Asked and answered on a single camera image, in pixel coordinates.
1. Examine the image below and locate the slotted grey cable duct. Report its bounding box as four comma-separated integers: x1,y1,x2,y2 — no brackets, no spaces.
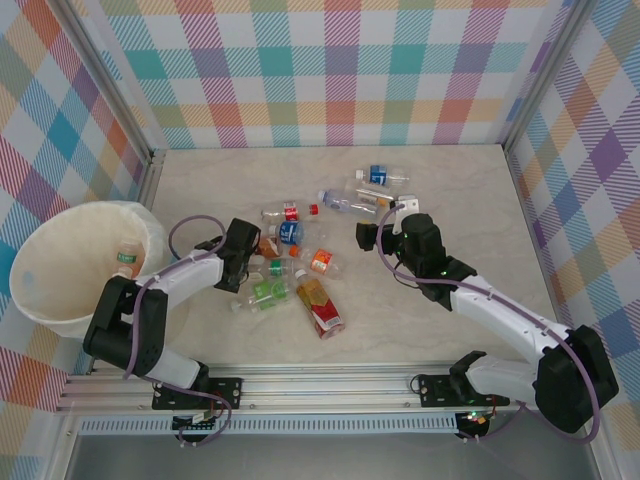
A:
77,417,461,436

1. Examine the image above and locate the orange cap orange label bottle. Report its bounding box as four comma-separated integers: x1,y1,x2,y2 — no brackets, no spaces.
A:
288,244,345,280

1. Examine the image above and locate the clear bottle pale blue label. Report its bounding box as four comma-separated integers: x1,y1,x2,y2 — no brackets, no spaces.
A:
317,188,381,217

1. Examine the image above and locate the white plastic bin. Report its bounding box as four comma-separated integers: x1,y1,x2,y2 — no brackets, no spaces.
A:
8,199,175,345

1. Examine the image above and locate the clear bottle red label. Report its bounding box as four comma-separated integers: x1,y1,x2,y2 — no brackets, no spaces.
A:
259,200,321,224

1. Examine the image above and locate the white bin liner blue trim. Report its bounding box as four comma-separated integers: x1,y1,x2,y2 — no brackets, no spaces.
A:
8,199,175,326

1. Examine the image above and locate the tea bottle red label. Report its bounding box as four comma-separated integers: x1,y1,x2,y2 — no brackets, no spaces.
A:
293,269,347,341

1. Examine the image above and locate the clear bottle dark blue label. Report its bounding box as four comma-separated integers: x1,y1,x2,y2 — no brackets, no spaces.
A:
267,220,321,247

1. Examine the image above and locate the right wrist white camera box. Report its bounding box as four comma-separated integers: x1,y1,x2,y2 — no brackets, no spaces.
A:
388,194,420,235

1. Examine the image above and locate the clear bottle blue white label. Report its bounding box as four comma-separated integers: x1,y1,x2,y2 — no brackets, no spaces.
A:
354,164,411,189

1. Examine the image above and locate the clear bottle green label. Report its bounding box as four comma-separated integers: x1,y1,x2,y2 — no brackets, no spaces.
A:
229,279,294,314

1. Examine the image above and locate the grey metal panel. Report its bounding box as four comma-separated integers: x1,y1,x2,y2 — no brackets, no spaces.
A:
64,432,601,480

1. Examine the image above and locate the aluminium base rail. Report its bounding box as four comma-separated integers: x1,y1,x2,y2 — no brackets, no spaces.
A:
53,359,607,416

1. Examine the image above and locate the amber bottle green label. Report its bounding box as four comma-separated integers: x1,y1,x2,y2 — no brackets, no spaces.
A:
116,238,148,279

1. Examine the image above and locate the aluminium side rail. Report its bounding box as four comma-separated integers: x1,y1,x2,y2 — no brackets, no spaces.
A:
137,148,167,214

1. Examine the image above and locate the small circuit board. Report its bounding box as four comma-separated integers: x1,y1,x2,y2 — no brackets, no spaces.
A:
171,412,220,434
458,409,492,432

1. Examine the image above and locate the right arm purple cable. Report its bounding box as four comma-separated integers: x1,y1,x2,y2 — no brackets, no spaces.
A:
377,202,601,445

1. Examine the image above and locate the clear bottle tan cap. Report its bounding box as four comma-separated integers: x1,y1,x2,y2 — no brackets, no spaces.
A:
349,183,401,209

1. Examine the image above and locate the aluminium frame post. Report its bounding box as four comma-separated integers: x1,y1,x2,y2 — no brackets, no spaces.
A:
59,0,169,166
501,0,599,151

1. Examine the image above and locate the brown label bottle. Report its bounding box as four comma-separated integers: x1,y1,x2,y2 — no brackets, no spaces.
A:
255,234,285,260

